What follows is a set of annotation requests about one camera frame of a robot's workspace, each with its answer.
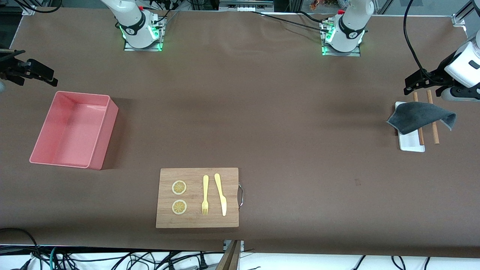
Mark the white rack base tray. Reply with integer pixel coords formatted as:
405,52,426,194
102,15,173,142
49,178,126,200
395,101,426,152

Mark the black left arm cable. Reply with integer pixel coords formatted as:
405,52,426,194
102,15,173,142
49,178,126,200
403,0,432,76

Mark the black cable on table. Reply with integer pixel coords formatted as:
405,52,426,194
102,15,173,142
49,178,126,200
250,10,332,33

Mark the left wooden chopstick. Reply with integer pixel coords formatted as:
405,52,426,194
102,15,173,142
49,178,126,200
413,92,425,146

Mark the pink plastic bin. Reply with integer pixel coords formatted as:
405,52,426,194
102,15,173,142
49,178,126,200
29,91,119,170

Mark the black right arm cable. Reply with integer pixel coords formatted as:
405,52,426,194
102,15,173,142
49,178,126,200
14,0,63,14

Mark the yellow plastic knife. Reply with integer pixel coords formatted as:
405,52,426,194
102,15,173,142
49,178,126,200
214,173,227,217

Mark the right wooden chopstick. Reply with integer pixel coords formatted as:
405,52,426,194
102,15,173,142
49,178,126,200
427,90,440,145

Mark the grey microfibre cloth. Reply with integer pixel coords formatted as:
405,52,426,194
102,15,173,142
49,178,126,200
386,102,457,135

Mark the aluminium frame post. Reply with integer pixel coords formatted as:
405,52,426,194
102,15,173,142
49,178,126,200
452,0,476,27

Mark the wooden cutting board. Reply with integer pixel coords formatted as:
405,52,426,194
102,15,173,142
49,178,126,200
156,167,244,229

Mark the brown wooden beam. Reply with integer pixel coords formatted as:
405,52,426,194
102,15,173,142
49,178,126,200
216,240,241,270

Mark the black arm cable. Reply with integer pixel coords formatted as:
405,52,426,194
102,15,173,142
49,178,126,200
14,0,63,14
403,0,432,76

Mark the yellow plastic fork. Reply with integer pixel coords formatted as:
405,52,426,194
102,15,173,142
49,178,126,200
201,175,209,215

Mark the grey metal box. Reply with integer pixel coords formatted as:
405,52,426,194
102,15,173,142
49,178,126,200
219,0,274,12

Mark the wooden chopstick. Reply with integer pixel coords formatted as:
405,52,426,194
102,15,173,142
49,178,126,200
427,90,440,145
413,92,425,146

